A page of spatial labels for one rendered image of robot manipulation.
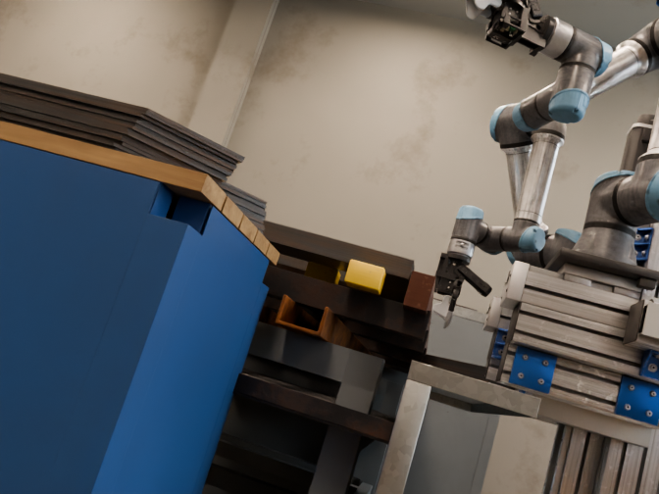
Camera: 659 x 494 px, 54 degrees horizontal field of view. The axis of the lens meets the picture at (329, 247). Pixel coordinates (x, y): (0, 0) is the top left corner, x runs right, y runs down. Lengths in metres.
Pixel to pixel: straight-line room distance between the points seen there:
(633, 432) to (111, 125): 1.32
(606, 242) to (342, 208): 3.26
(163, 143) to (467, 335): 2.06
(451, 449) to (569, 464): 0.99
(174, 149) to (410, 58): 4.36
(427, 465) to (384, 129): 2.81
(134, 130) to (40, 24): 5.45
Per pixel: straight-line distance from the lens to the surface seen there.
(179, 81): 5.40
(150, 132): 0.81
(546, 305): 1.53
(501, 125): 2.13
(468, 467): 2.71
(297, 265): 1.39
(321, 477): 1.17
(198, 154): 0.83
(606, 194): 1.63
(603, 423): 1.67
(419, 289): 1.09
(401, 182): 4.70
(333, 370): 1.16
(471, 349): 2.71
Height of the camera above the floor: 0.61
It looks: 11 degrees up
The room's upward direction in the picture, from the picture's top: 17 degrees clockwise
